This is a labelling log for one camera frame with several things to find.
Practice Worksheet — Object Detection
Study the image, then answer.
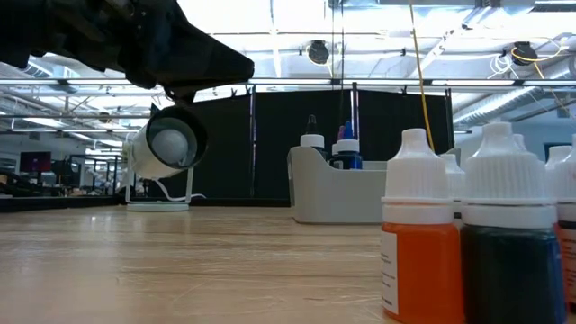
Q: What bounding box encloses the large bottle with blue tip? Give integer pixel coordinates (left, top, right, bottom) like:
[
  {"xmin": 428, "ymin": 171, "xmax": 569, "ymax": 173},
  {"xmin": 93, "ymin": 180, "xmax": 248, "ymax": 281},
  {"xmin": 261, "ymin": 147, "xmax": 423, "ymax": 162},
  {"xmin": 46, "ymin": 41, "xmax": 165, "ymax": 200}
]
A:
[{"xmin": 333, "ymin": 120, "xmax": 364, "ymax": 171}]

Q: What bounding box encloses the black curtain partition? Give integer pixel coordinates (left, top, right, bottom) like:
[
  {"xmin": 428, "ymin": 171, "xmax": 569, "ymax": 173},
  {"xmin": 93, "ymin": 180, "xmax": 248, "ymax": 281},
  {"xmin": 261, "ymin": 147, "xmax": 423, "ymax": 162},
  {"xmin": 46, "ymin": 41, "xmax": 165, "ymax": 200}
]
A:
[{"xmin": 150, "ymin": 85, "xmax": 454, "ymax": 208}]

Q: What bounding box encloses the large bottle with black tip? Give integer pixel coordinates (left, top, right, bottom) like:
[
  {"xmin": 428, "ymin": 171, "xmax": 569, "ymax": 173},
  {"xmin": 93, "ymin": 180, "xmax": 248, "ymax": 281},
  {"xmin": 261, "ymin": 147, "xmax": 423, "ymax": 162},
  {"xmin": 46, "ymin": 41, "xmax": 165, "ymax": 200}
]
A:
[{"xmin": 300, "ymin": 114, "xmax": 328, "ymax": 161}]

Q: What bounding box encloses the black ceiling-hung fixture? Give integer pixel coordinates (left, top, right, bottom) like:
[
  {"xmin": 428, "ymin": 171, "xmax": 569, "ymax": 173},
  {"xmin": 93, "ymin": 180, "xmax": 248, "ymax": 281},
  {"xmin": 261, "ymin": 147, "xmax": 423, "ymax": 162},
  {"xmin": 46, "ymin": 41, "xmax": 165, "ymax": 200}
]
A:
[
  {"xmin": 510, "ymin": 40, "xmax": 540, "ymax": 67},
  {"xmin": 307, "ymin": 40, "xmax": 331, "ymax": 66}
]

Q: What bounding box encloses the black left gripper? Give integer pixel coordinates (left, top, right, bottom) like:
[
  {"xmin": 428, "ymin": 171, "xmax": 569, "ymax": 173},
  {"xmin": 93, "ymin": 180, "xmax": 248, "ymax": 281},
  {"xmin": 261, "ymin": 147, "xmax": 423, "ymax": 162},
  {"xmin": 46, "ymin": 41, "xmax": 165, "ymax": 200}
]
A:
[{"xmin": 44, "ymin": 0, "xmax": 256, "ymax": 104}]

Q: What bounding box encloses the small orange dropper bottle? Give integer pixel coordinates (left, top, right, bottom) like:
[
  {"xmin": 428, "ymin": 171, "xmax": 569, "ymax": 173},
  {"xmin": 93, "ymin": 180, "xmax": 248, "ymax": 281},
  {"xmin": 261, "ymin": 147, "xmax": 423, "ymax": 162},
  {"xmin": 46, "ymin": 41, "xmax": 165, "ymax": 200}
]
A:
[
  {"xmin": 553, "ymin": 134, "xmax": 576, "ymax": 316},
  {"xmin": 380, "ymin": 128, "xmax": 464, "ymax": 324}
]

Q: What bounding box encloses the yellow hanging cable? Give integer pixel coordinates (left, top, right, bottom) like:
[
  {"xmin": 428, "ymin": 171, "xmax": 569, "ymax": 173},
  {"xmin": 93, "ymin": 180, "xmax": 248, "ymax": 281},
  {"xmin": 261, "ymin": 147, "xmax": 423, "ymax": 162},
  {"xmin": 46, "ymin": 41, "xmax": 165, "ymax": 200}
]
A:
[{"xmin": 408, "ymin": 0, "xmax": 436, "ymax": 152}]

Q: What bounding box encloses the small dark blue dropper bottle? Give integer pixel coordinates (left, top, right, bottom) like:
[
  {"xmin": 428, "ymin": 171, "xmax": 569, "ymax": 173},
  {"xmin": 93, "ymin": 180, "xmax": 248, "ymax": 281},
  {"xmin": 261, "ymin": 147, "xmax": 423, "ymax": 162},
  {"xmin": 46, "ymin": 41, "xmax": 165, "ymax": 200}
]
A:
[{"xmin": 459, "ymin": 121, "xmax": 569, "ymax": 324}]

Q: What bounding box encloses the grey plastic bin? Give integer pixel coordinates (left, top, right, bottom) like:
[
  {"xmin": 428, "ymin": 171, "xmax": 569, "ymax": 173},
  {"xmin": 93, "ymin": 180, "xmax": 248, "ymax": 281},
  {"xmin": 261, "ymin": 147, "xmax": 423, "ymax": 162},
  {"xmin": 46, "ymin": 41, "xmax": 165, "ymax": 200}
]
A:
[{"xmin": 286, "ymin": 146, "xmax": 461, "ymax": 225}]

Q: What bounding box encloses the white cylindrical spotlight lamp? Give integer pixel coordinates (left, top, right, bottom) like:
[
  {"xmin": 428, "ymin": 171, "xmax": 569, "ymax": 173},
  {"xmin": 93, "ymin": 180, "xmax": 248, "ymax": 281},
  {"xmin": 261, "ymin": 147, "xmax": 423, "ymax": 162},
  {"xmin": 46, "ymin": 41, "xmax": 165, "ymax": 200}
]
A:
[{"xmin": 123, "ymin": 103, "xmax": 209, "ymax": 212}]

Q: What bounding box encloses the white lamp cable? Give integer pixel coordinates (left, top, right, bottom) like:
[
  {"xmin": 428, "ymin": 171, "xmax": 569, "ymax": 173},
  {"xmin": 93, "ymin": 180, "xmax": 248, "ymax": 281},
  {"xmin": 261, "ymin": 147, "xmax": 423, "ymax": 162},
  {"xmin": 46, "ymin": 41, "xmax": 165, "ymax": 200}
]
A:
[{"xmin": 152, "ymin": 177, "xmax": 207, "ymax": 203}]

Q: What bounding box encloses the reddish-screen monitor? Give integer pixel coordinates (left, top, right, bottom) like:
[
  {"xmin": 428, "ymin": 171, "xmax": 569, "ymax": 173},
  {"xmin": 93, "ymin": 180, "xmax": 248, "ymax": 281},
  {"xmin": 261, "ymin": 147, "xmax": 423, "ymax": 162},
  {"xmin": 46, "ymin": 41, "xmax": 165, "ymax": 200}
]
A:
[{"xmin": 19, "ymin": 151, "xmax": 53, "ymax": 175}]

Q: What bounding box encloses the long ceiling light bar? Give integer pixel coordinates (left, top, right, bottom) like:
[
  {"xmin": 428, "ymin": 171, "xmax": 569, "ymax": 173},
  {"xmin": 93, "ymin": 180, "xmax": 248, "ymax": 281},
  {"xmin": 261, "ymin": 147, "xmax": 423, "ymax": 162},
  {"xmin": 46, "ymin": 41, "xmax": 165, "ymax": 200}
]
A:
[{"xmin": 0, "ymin": 76, "xmax": 576, "ymax": 87}]

